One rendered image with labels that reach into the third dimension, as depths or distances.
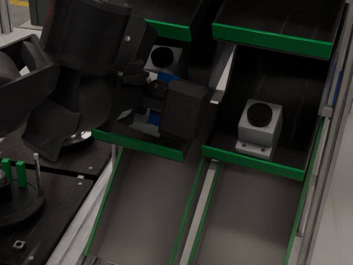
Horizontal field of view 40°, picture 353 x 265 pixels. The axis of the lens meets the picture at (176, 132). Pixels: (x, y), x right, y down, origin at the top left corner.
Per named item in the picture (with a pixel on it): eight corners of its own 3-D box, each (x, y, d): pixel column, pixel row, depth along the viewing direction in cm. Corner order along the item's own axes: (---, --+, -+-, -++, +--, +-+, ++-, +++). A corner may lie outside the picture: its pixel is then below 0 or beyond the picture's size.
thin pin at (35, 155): (41, 195, 87) (37, 155, 83) (37, 194, 87) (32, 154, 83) (43, 192, 88) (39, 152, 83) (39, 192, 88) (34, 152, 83)
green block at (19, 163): (24, 187, 89) (21, 164, 86) (18, 186, 89) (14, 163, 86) (27, 184, 90) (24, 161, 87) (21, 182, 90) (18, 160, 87)
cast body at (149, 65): (176, 108, 68) (170, 73, 62) (147, 103, 69) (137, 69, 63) (193, 64, 72) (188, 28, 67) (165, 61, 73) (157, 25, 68)
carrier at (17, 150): (96, 183, 97) (94, 129, 91) (-14, 164, 101) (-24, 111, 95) (132, 125, 118) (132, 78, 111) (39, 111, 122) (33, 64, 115)
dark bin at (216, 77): (183, 163, 63) (176, 129, 57) (94, 139, 67) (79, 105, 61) (247, 19, 77) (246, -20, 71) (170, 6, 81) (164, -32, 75)
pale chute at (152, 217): (173, 284, 71) (165, 284, 67) (94, 256, 75) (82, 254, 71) (227, 106, 77) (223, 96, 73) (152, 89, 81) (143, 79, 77)
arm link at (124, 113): (165, 161, 45) (179, 96, 43) (7, 102, 51) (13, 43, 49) (197, 142, 52) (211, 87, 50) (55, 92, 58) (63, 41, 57)
